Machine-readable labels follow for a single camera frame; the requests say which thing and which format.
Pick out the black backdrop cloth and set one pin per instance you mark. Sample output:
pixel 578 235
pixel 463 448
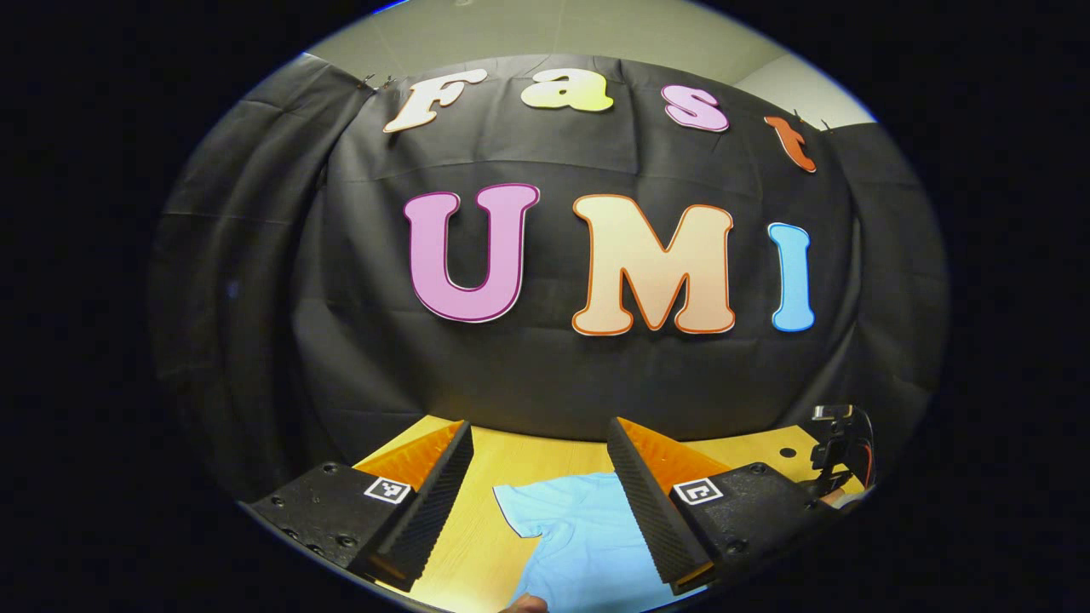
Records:
pixel 553 375

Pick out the light blue T-shirt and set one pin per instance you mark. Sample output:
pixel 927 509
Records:
pixel 579 536

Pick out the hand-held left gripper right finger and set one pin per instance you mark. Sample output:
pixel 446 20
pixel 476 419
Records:
pixel 647 511

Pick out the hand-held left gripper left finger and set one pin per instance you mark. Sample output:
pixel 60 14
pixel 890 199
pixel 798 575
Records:
pixel 434 511

